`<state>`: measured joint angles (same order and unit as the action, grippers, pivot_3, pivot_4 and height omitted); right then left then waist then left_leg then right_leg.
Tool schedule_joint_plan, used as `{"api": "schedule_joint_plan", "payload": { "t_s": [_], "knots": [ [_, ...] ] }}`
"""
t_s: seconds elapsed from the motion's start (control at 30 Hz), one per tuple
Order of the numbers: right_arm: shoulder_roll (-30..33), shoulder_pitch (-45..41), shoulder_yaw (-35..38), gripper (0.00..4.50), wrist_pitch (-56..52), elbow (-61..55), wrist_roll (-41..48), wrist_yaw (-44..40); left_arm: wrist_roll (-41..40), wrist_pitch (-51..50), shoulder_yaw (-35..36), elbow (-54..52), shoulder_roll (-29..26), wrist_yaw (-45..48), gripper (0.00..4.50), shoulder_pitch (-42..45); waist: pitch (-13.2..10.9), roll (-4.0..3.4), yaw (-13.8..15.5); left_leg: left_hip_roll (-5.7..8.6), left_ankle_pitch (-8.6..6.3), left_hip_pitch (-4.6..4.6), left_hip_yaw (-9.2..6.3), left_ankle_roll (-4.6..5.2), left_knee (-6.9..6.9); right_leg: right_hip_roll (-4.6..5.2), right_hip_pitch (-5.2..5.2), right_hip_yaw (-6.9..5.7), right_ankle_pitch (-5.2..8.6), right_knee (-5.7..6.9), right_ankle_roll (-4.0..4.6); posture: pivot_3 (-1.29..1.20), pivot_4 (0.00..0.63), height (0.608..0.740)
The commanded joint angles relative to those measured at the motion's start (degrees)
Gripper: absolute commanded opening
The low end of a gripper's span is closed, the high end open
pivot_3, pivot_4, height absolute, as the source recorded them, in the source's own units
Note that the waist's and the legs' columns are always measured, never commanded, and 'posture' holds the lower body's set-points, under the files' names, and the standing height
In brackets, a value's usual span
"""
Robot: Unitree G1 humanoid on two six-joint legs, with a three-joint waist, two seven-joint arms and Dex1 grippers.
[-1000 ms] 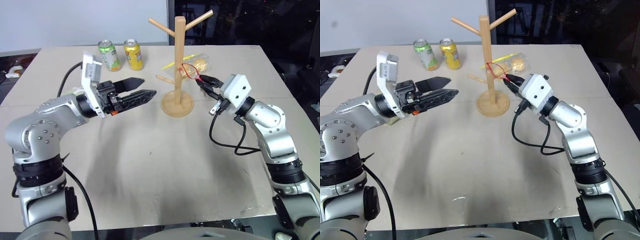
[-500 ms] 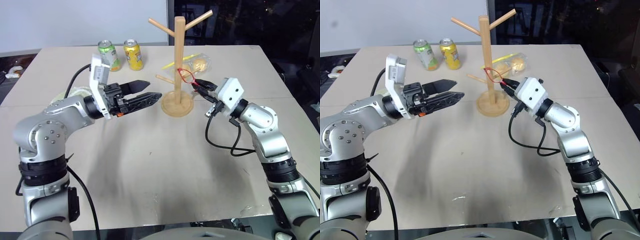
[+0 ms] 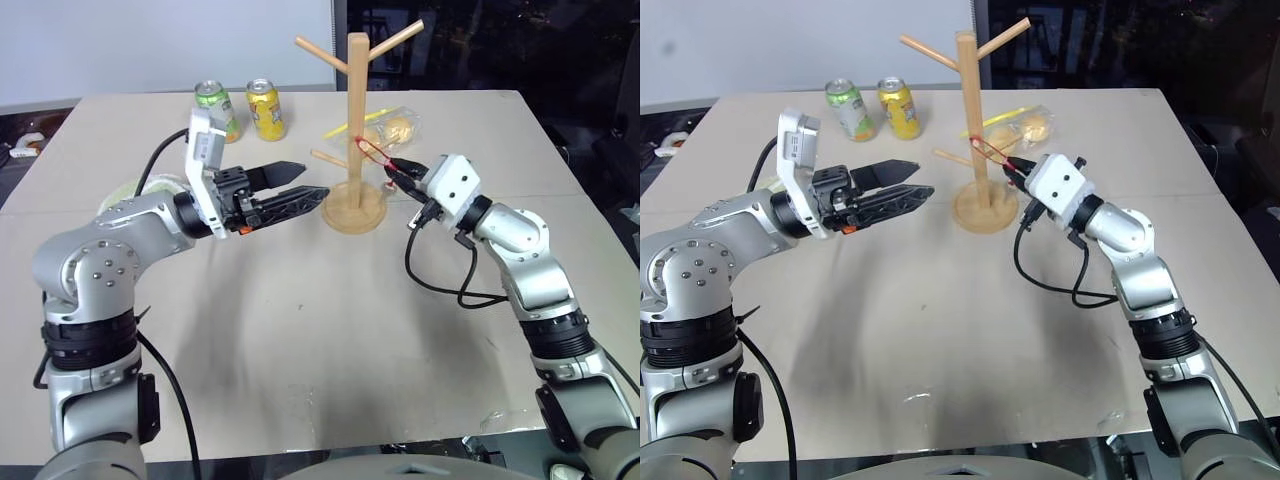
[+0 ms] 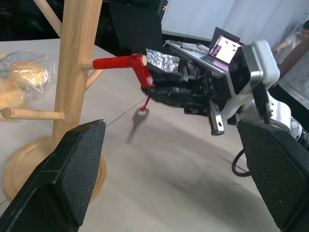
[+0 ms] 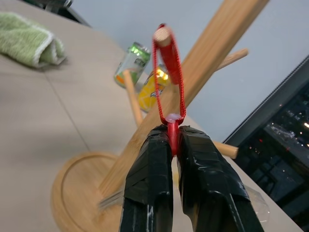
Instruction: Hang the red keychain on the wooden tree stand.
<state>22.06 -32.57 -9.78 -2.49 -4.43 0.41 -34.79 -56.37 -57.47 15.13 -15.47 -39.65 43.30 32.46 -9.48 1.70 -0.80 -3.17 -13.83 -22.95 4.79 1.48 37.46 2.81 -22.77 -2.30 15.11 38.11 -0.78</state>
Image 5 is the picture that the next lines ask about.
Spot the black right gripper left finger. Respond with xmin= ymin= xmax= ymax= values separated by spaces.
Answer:
xmin=119 ymin=125 xmax=174 ymax=232

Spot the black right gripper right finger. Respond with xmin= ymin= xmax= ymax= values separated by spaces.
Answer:
xmin=177 ymin=125 xmax=266 ymax=232

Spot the red keychain with cord loop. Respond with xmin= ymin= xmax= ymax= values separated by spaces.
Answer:
xmin=151 ymin=23 xmax=186 ymax=158

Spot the wooden tree stand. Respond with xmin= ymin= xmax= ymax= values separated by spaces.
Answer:
xmin=51 ymin=0 xmax=270 ymax=232

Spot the clear plastic tape piece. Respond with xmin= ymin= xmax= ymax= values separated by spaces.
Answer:
xmin=246 ymin=185 xmax=270 ymax=224

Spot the yellow orange soda can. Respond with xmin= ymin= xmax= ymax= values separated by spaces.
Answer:
xmin=137 ymin=64 xmax=172 ymax=113

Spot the green soda can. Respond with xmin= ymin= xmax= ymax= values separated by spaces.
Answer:
xmin=113 ymin=42 xmax=152 ymax=89

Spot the green towel with white trim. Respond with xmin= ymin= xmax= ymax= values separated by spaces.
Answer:
xmin=0 ymin=11 xmax=66 ymax=68

